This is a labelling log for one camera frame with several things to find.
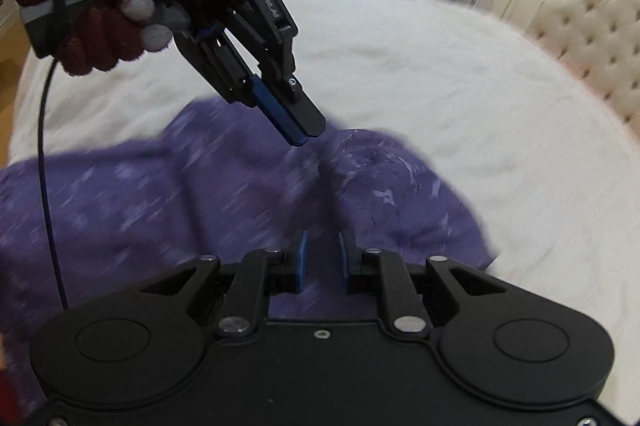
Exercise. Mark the cream tufted headboard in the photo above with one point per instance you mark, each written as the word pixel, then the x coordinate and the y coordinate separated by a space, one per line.
pixel 585 21

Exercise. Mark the cream white bed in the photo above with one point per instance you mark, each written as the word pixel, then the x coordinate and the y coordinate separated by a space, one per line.
pixel 425 71

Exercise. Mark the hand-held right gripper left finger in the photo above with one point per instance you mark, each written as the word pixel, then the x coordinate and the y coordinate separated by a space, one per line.
pixel 298 263

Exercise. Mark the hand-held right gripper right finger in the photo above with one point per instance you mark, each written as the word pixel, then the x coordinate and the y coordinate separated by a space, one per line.
pixel 344 263

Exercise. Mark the purple patterned hooded jacket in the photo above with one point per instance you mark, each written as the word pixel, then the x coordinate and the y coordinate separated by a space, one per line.
pixel 150 206

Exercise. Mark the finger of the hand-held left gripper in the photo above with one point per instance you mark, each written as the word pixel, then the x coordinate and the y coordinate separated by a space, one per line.
pixel 305 111
pixel 280 116

